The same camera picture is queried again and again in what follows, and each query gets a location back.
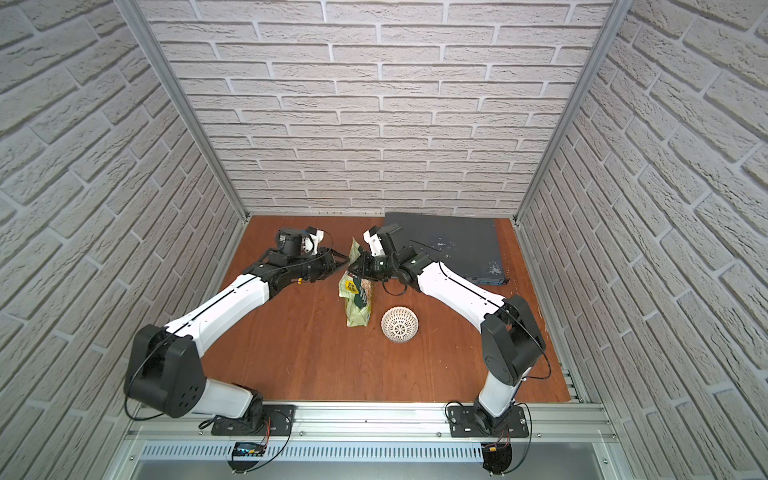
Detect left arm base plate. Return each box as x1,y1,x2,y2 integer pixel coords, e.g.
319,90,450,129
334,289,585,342
211,404,296,437

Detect right controller board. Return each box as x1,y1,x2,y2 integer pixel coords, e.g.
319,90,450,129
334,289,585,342
481,442,514,475

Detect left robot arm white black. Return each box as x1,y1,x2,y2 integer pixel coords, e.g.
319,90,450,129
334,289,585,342
123,227,349,420

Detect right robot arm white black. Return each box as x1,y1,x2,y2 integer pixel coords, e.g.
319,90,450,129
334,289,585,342
350,232,546,425

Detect aluminium frame post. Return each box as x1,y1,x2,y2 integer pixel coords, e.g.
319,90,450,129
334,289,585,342
116,0,250,223
514,0,633,227

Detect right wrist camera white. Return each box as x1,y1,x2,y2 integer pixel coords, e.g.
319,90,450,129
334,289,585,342
363,226,386,257

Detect white lattice breakfast bowl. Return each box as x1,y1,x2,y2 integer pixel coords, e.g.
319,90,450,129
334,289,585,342
381,306,419,344

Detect right aluminium frame post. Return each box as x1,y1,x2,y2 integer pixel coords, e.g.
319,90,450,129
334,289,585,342
514,0,633,227

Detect left controller board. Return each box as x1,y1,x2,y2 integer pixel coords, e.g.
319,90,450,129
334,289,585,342
228,442,267,474

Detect controller board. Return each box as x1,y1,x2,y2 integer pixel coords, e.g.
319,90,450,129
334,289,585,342
228,442,267,474
481,442,514,475

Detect left aluminium frame post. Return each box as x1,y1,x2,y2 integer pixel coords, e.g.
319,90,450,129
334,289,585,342
116,0,250,223

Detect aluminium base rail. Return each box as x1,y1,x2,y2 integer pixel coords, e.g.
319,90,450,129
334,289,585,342
125,402,619,443

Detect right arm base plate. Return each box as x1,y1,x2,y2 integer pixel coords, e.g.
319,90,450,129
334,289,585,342
444,402,530,440

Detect green oats bag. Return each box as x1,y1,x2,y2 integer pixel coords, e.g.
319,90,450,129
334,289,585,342
338,239,372,327

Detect dark grey network switch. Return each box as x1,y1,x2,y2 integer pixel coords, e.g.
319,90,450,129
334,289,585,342
384,212,508,286

